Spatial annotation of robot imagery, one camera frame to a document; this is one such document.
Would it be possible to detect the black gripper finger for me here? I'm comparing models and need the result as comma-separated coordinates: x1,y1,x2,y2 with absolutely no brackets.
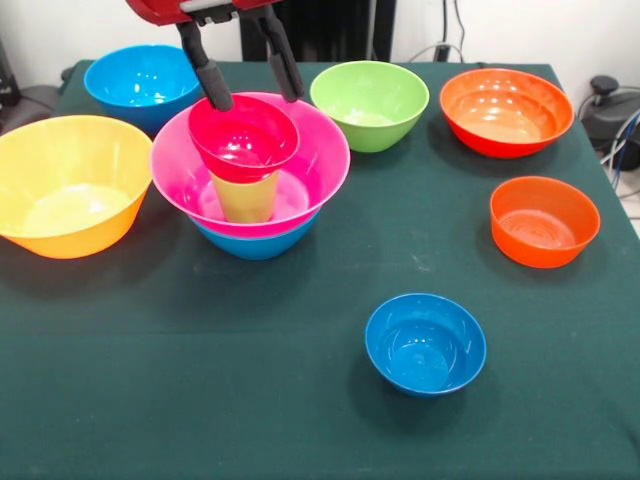
174,19,235,113
252,5,306,104

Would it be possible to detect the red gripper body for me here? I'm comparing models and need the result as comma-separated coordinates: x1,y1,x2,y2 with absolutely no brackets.
124,0,286,28

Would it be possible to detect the small crimson red bowl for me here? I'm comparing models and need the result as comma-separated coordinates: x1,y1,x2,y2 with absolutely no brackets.
188,94,301,185

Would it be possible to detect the lime green plastic bowl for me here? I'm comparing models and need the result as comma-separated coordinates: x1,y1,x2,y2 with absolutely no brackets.
309,60,431,154

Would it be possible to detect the large pink plastic bowl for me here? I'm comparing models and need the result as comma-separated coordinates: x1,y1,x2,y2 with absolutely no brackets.
149,91,352,239

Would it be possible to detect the lime green plastic cup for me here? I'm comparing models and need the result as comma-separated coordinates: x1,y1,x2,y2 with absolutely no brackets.
209,168,281,224

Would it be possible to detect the light blue plastic bowl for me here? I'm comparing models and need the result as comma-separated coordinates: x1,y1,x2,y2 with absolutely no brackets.
83,44,205,136
189,208,322,261

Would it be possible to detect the small dark blue bowl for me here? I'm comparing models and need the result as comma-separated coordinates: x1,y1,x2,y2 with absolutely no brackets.
364,292,488,399

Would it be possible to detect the dark grey floor equipment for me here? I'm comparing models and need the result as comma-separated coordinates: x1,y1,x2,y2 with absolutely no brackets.
0,37,64,139

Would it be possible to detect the large orange plastic bowl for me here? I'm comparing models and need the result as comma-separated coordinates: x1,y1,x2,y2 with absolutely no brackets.
0,114,154,260

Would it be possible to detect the wide red-orange plastic bowl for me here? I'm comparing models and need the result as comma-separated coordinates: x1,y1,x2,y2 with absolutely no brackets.
439,67,576,160

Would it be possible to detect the small red-orange plastic bowl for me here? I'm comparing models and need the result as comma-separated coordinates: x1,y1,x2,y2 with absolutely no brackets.
489,175,602,270

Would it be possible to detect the black round floor stand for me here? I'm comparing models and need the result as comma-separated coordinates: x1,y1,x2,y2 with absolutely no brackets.
579,74,640,171

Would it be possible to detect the dark green tablecloth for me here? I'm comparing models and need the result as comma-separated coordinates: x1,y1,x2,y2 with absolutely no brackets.
0,59,640,480

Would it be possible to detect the black pedestal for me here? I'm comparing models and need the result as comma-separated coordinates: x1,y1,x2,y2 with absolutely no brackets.
237,0,397,64

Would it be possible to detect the black power plug cable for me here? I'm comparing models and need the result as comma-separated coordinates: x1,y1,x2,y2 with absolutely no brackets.
433,0,467,64

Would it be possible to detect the tangle of floor cables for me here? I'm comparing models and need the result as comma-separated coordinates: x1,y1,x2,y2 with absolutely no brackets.
598,107,640,201

